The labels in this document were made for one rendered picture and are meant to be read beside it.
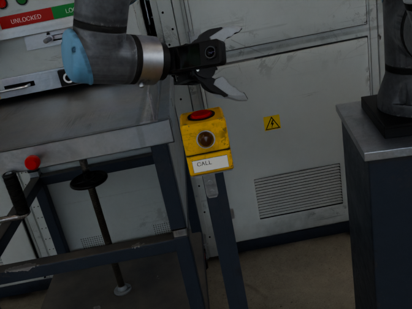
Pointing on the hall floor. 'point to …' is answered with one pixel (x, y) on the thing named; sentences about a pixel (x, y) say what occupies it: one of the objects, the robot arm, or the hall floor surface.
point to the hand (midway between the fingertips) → (247, 63)
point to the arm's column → (379, 228)
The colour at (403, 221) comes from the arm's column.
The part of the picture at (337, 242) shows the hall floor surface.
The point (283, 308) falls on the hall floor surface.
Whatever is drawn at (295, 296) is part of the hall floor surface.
